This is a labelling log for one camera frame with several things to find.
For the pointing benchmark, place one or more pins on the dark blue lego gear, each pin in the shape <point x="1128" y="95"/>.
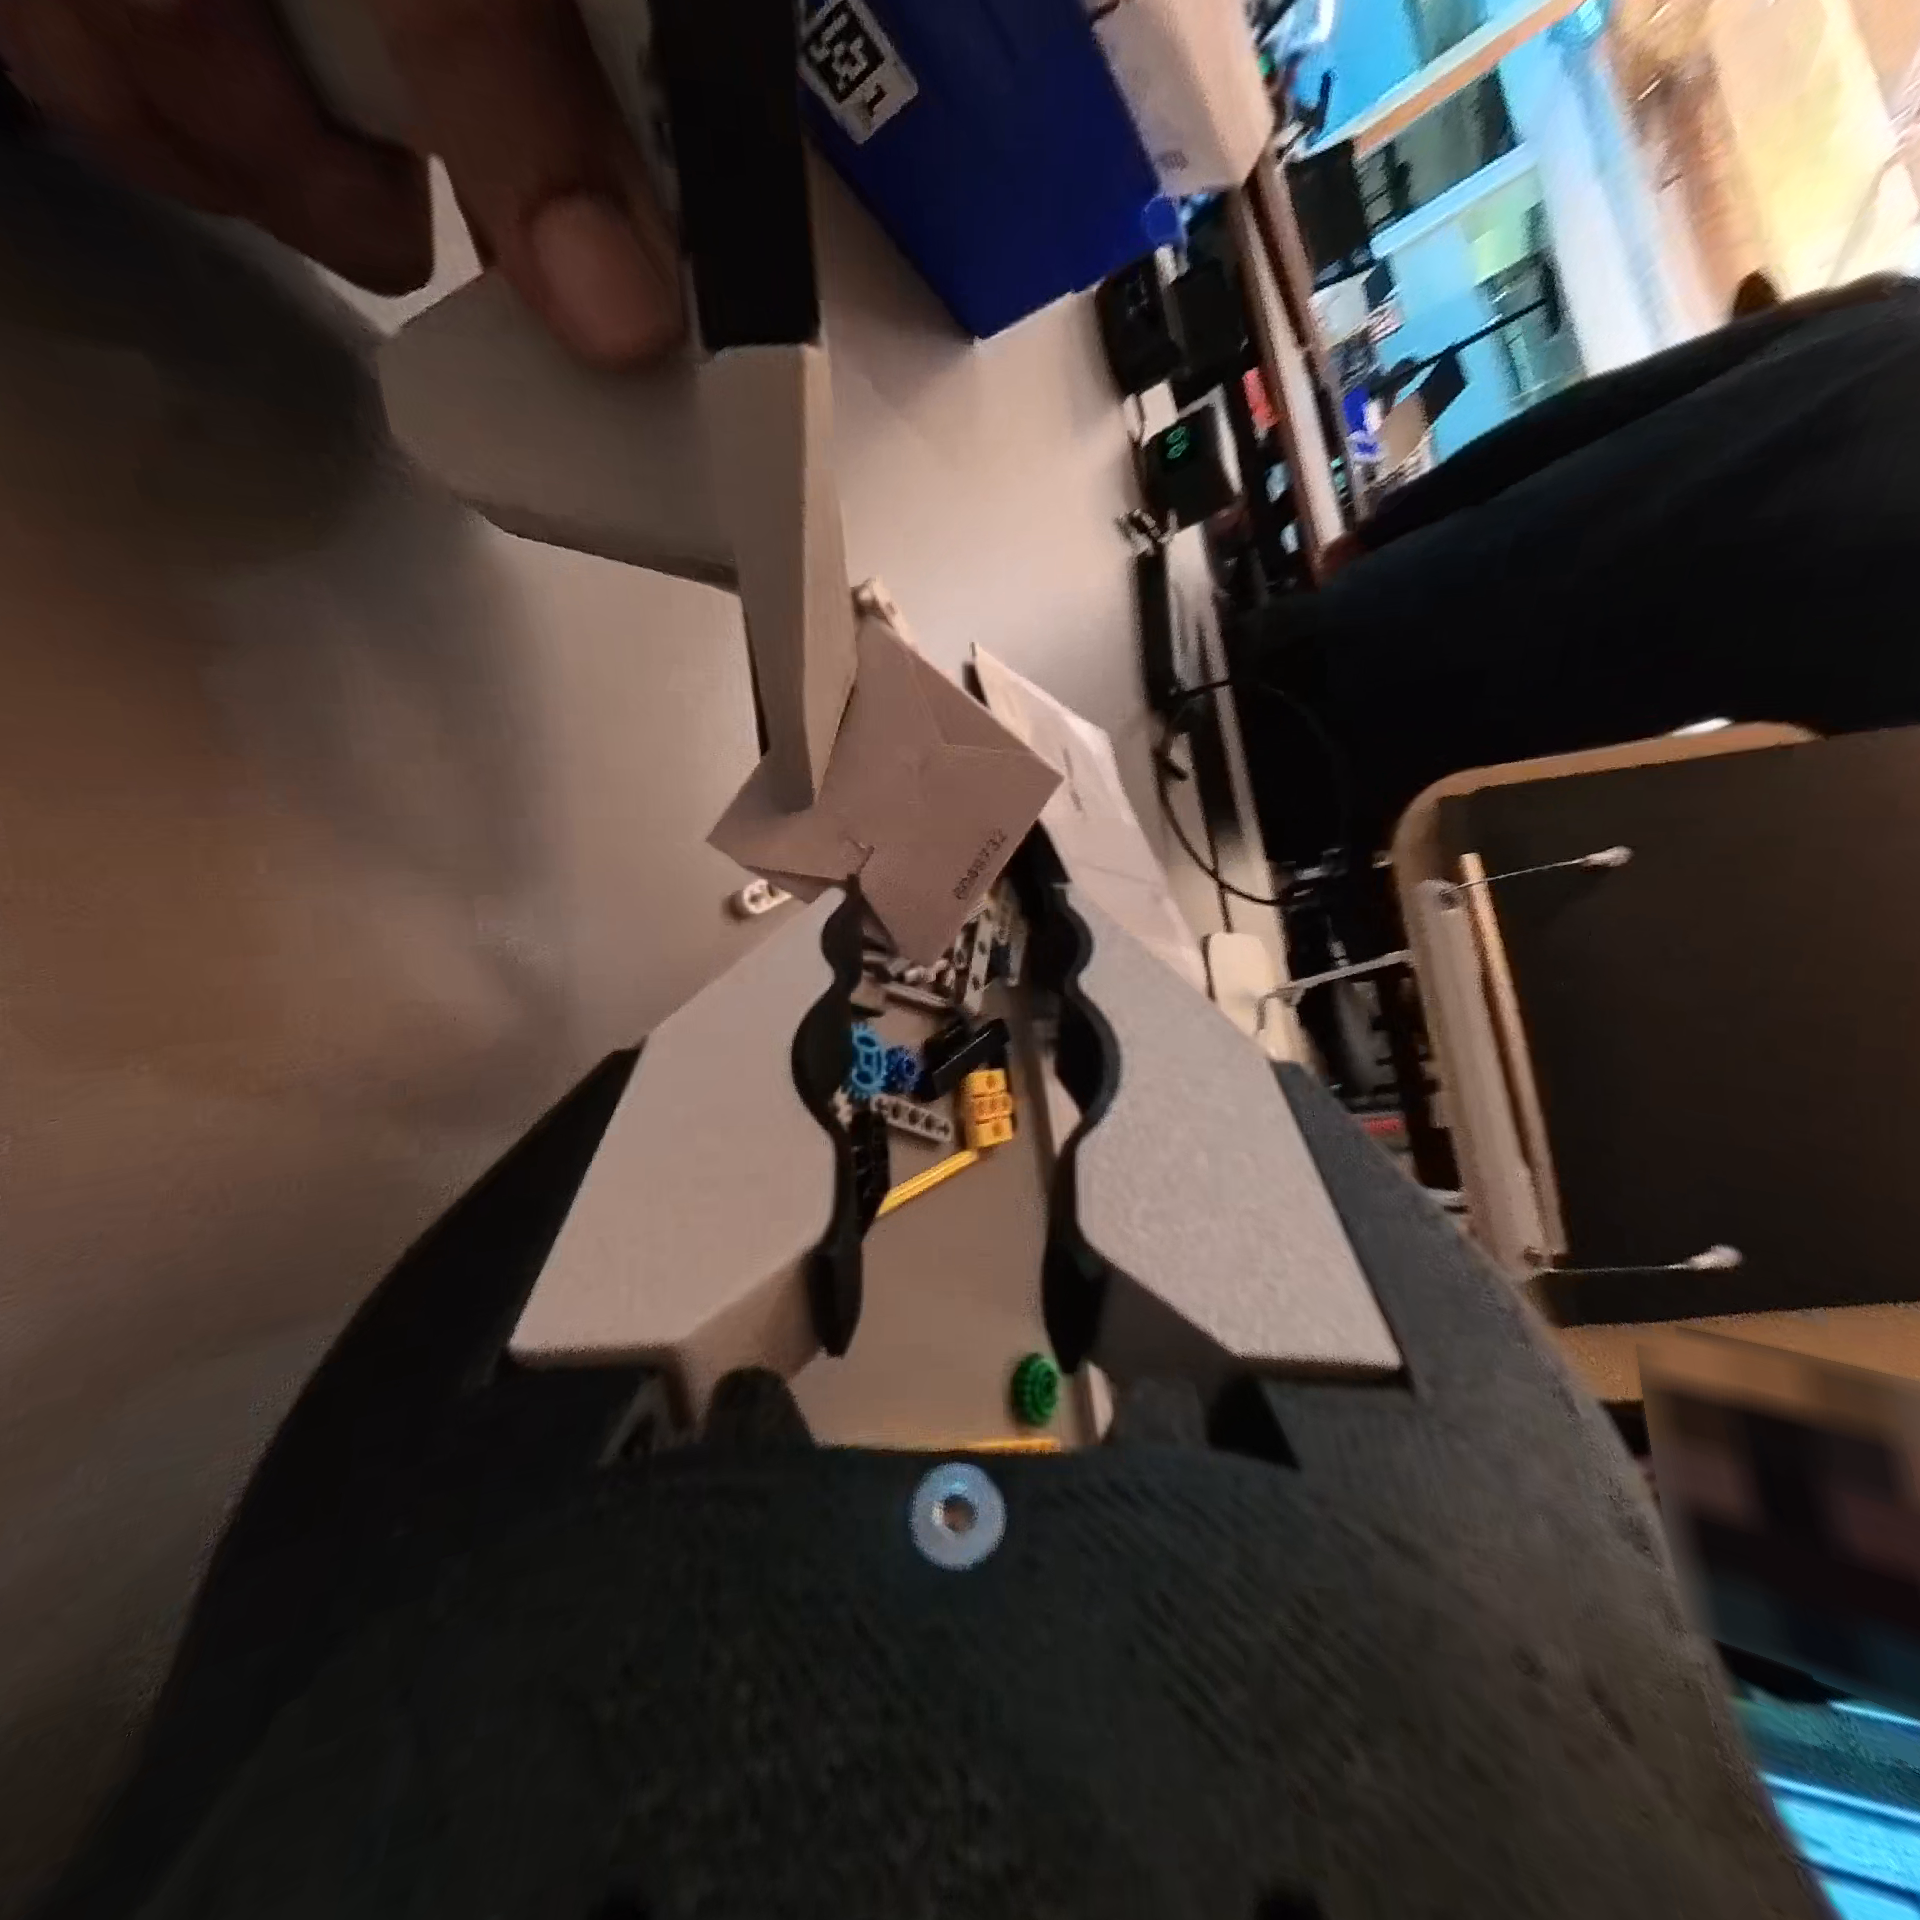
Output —
<point x="900" y="1071"/>

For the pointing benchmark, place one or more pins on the white cardboard box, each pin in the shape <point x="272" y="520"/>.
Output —
<point x="1184" y="89"/>

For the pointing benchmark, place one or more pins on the white angled lego piece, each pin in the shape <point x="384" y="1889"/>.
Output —
<point x="762" y="899"/>

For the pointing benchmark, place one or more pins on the white paper parts bag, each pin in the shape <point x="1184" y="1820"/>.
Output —
<point x="914" y="780"/>

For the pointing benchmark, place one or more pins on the blue plastic bin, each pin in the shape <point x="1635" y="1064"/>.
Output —
<point x="974" y="181"/>

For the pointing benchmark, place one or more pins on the green lego gear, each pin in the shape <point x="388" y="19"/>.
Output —
<point x="1035" y="1387"/>

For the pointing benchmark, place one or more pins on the large light blue lego gear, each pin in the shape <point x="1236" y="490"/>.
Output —
<point x="866" y="1059"/>

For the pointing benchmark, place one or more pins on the long grey lego beam assembly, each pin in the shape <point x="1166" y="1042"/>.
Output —
<point x="960" y="954"/>

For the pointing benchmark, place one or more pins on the person's left forearm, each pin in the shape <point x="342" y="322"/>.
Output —
<point x="224" y="900"/>

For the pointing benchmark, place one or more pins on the person's left hand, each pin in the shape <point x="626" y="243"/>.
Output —
<point x="585" y="255"/>

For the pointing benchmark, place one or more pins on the white instruction booklet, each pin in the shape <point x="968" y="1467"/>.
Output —
<point x="1108" y="810"/>

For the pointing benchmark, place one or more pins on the black monitor with wooden trim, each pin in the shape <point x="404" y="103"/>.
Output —
<point x="1724" y="1019"/>

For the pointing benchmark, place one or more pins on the black angled lego beam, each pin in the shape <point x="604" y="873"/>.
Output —
<point x="962" y="1052"/>

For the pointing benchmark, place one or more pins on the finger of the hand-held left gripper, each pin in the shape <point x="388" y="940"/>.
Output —
<point x="779" y="600"/>
<point x="569" y="450"/>

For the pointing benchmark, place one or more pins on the long yellow lego beam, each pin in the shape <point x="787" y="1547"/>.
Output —
<point x="1018" y="1444"/>

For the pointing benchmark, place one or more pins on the yellow lego block with holes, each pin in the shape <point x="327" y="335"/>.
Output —
<point x="987" y="1109"/>

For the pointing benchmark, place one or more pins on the black device with green display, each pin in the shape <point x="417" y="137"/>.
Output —
<point x="1188" y="465"/>

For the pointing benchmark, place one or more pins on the yellow lego axle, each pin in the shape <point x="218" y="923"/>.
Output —
<point x="927" y="1185"/>

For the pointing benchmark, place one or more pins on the thin grey lego beam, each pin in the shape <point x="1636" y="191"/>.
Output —
<point x="912" y="1116"/>

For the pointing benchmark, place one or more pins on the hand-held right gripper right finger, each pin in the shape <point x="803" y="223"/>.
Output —
<point x="1215" y="1200"/>

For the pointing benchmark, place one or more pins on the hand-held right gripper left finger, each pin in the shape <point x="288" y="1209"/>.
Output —
<point x="704" y="1171"/>

